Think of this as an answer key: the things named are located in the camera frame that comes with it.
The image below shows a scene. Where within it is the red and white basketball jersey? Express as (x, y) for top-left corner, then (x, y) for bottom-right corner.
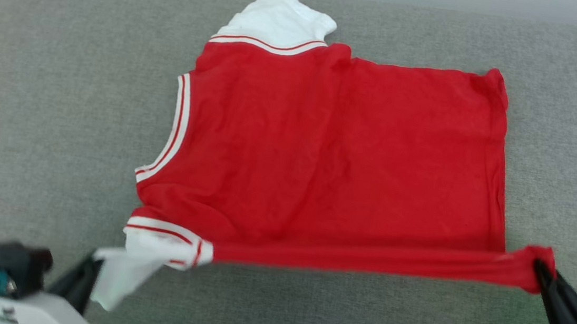
(88, 0), (577, 324)

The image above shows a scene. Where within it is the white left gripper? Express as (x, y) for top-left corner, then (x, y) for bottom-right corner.
(0, 244), (105, 324)

